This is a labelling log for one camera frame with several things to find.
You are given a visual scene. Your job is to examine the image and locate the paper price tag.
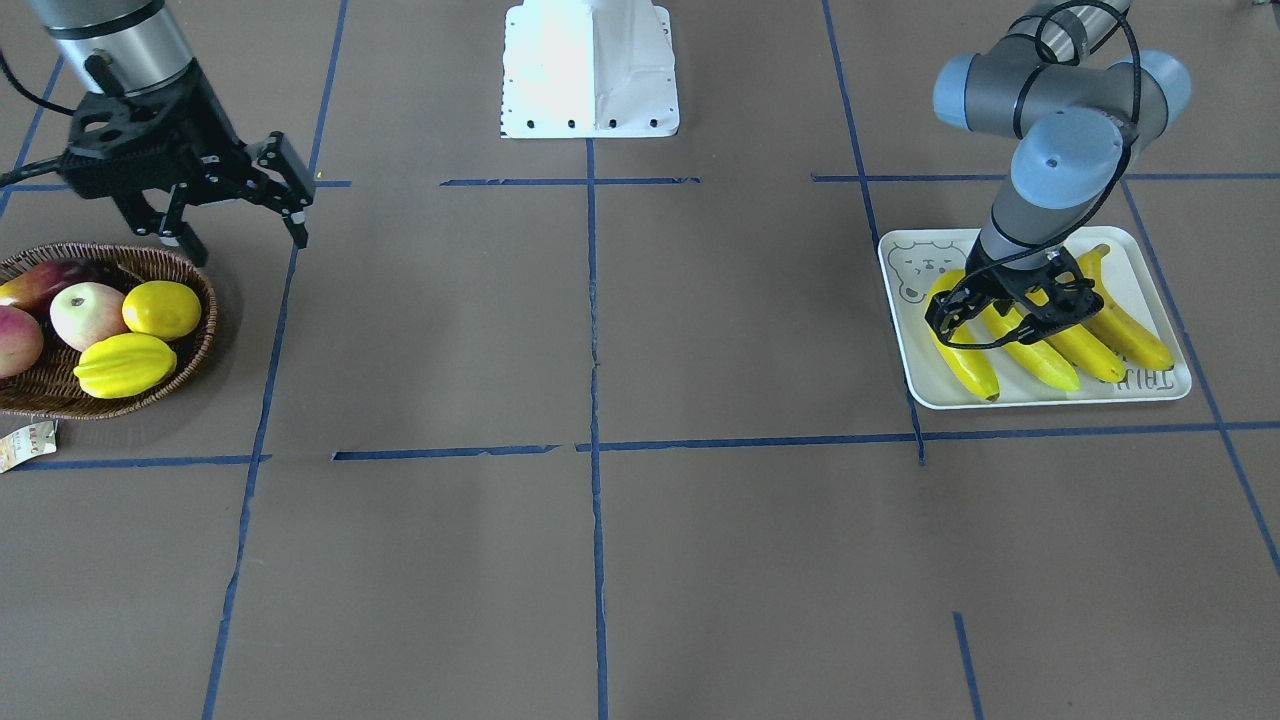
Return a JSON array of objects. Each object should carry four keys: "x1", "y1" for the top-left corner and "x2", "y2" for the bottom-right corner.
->
[{"x1": 0, "y1": 420, "x2": 59, "y2": 474}]

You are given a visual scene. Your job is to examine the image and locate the wicker fruit basket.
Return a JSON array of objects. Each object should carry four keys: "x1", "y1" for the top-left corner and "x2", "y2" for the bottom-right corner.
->
[{"x1": 0, "y1": 242, "x2": 219, "y2": 421}]

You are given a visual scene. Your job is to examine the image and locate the red pink apple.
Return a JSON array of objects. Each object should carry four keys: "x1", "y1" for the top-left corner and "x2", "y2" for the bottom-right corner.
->
[{"x1": 1, "y1": 305, "x2": 45, "y2": 379}]

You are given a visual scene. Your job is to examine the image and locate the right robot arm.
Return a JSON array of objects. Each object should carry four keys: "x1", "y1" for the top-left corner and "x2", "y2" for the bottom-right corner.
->
[{"x1": 3, "y1": 1, "x2": 315, "y2": 266}]

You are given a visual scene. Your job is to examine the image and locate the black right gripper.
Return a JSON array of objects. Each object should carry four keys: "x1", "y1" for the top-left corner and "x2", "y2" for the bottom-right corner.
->
[{"x1": 60, "y1": 60, "x2": 315, "y2": 268}]

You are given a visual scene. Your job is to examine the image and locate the white bear tray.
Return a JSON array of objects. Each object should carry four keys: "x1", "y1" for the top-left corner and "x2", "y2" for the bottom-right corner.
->
[{"x1": 878, "y1": 225, "x2": 1193, "y2": 410}]

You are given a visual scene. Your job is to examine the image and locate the pale white onion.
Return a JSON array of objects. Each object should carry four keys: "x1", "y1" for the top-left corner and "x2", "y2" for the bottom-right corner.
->
[{"x1": 49, "y1": 282, "x2": 129, "y2": 352}]

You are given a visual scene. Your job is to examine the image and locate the yellow star fruit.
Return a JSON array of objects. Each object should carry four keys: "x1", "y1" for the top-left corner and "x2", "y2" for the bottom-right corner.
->
[{"x1": 72, "y1": 332, "x2": 178, "y2": 398}]

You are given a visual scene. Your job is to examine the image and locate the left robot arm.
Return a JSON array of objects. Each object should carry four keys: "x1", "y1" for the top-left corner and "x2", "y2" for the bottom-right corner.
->
[{"x1": 925, "y1": 1, "x2": 1193, "y2": 350}]

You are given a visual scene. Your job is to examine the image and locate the yellow banana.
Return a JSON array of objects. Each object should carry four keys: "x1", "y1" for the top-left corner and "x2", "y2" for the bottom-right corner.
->
[
  {"x1": 979, "y1": 304, "x2": 1082, "y2": 392},
  {"x1": 925, "y1": 269, "x2": 1000, "y2": 402},
  {"x1": 1047, "y1": 325, "x2": 1126, "y2": 384},
  {"x1": 1076, "y1": 243, "x2": 1176, "y2": 372}
]

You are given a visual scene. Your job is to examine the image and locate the orange yellow mango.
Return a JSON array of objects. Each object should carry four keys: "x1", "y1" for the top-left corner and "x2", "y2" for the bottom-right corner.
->
[{"x1": 1, "y1": 258, "x2": 118, "y2": 314}]

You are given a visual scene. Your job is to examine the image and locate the yellow lemon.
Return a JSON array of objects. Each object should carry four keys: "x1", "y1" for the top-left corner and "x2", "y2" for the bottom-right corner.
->
[{"x1": 122, "y1": 281, "x2": 204, "y2": 341}]

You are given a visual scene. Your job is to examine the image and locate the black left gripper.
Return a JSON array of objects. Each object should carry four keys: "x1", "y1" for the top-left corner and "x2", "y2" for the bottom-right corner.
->
[{"x1": 925, "y1": 250, "x2": 1105, "y2": 350}]

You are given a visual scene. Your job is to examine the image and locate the white camera pillar with base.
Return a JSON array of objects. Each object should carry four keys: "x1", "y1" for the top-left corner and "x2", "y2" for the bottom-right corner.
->
[{"x1": 500, "y1": 1, "x2": 681, "y2": 138}]

